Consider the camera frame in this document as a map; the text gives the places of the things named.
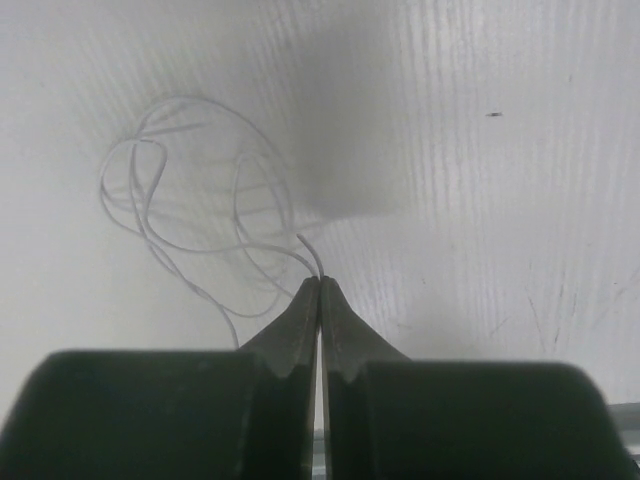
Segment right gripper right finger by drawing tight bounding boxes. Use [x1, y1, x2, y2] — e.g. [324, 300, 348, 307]
[319, 277, 638, 479]

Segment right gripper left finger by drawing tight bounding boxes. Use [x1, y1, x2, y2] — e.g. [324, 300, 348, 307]
[1, 278, 319, 479]

